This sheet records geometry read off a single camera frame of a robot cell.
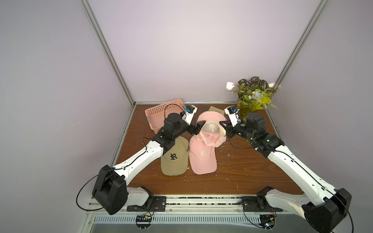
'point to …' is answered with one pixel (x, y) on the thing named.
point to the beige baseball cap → (175, 161)
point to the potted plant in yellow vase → (253, 94)
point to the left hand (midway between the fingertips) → (200, 117)
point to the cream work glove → (212, 108)
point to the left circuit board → (143, 218)
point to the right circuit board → (267, 221)
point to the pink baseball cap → (202, 158)
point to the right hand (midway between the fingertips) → (222, 118)
